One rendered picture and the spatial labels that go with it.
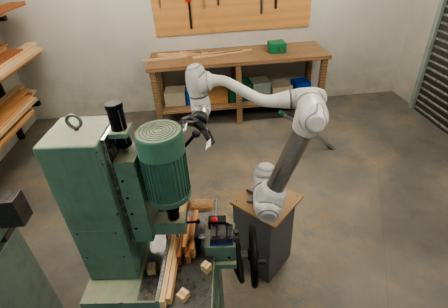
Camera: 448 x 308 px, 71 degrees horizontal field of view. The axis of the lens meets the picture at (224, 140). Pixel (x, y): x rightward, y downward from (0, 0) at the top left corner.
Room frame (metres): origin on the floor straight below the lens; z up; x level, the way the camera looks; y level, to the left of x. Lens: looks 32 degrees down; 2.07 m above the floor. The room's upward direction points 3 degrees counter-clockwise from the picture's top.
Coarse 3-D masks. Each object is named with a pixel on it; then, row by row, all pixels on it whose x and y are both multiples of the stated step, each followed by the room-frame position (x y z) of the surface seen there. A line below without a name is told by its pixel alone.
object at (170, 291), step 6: (186, 204) 1.21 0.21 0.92; (174, 252) 0.90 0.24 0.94; (174, 258) 0.87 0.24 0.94; (174, 264) 0.84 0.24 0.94; (174, 270) 0.81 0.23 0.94; (174, 276) 0.78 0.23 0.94; (168, 282) 0.76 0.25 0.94; (174, 282) 0.77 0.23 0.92; (168, 288) 0.73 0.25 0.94; (174, 288) 0.75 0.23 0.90; (168, 294) 0.70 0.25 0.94; (168, 300) 0.69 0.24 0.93
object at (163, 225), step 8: (160, 216) 0.98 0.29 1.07; (184, 216) 0.98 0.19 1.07; (160, 224) 0.94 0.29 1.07; (168, 224) 0.94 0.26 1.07; (176, 224) 0.94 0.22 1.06; (184, 224) 0.94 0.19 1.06; (160, 232) 0.94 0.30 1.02; (168, 232) 0.94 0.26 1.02; (176, 232) 0.94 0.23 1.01; (184, 232) 0.94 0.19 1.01
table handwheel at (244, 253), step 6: (252, 228) 0.99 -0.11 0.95; (252, 234) 0.96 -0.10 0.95; (252, 240) 0.93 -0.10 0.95; (252, 246) 0.90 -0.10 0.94; (246, 252) 0.96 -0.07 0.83; (252, 252) 0.88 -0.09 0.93; (258, 252) 0.95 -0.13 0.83; (246, 258) 0.94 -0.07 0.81; (252, 258) 0.86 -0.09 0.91; (258, 258) 0.93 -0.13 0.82; (252, 264) 0.85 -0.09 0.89; (252, 270) 0.84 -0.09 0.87; (258, 270) 0.84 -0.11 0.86; (252, 276) 0.83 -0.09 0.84; (258, 276) 0.83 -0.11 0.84; (252, 282) 0.83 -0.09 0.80; (258, 282) 0.83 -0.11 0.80
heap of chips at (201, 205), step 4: (192, 200) 1.25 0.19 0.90; (196, 200) 1.23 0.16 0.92; (200, 200) 1.22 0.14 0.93; (204, 200) 1.22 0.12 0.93; (208, 200) 1.23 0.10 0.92; (212, 200) 1.25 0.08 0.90; (192, 204) 1.21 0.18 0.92; (196, 204) 1.20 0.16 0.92; (200, 204) 1.20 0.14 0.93; (204, 204) 1.19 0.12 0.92; (208, 204) 1.20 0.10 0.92; (212, 204) 1.21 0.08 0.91; (192, 208) 1.18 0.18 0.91; (196, 208) 1.18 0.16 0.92; (200, 208) 1.18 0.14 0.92; (204, 208) 1.18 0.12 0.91; (208, 208) 1.18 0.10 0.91; (212, 208) 1.18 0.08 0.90
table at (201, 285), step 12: (216, 204) 1.22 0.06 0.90; (204, 216) 1.13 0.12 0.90; (204, 228) 1.06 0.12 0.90; (204, 240) 0.98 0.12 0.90; (204, 252) 0.92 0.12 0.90; (192, 264) 0.86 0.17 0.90; (216, 264) 0.88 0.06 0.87; (228, 264) 0.87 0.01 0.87; (180, 276) 0.81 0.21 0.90; (192, 276) 0.80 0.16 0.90; (204, 276) 0.80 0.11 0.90; (180, 288) 0.75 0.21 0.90; (192, 288) 0.75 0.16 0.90; (204, 288) 0.75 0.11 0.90; (192, 300) 0.70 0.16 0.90; (204, 300) 0.70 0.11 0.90
